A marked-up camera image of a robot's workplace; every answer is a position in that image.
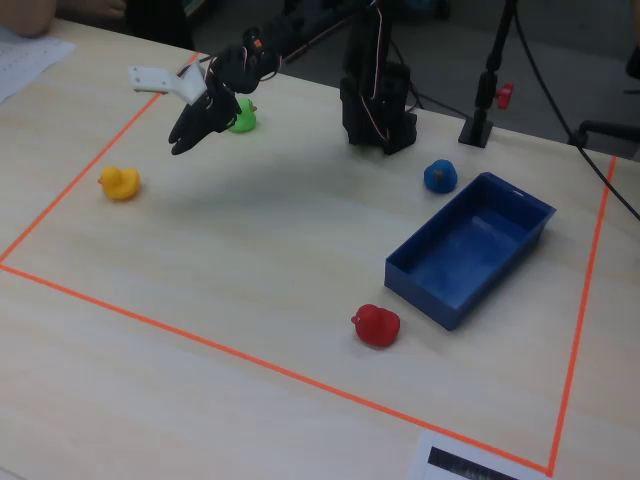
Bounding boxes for black camera stand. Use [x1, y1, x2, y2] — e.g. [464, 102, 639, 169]
[458, 0, 519, 148]

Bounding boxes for blue rubber duck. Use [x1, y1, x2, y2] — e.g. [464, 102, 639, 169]
[423, 158, 459, 195]

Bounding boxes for red rubber duck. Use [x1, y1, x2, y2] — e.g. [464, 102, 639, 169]
[350, 303, 402, 349]

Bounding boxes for blue plastic box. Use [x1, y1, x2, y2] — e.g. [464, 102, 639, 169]
[383, 171, 558, 332]

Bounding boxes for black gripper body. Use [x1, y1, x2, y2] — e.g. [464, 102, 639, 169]
[201, 45, 262, 114]

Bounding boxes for long black cable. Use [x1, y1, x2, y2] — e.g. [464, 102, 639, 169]
[512, 2, 640, 223]

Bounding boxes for thin black cable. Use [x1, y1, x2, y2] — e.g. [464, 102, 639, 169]
[408, 79, 474, 120]

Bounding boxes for yellow rubber duck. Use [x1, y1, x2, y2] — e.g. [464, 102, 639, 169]
[98, 165, 141, 202]

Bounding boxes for white paper with barcode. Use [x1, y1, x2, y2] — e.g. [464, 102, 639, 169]
[406, 429, 552, 480]

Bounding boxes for person forearm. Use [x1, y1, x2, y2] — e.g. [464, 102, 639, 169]
[0, 0, 126, 39]

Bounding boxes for orange tape strip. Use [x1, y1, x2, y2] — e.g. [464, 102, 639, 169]
[0, 51, 201, 265]
[0, 263, 554, 477]
[546, 155, 618, 477]

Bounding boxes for white printed paper sheet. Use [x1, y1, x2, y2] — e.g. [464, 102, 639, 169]
[0, 27, 78, 105]

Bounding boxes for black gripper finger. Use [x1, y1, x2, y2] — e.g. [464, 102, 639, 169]
[170, 106, 238, 156]
[168, 96, 214, 144]

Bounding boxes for red white servo wire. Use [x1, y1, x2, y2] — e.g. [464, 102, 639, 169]
[367, 2, 393, 142]

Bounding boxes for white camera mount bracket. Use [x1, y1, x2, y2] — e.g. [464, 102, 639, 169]
[127, 64, 208, 106]

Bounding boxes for green rubber duck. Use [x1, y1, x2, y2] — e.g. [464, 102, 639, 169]
[227, 97, 258, 135]

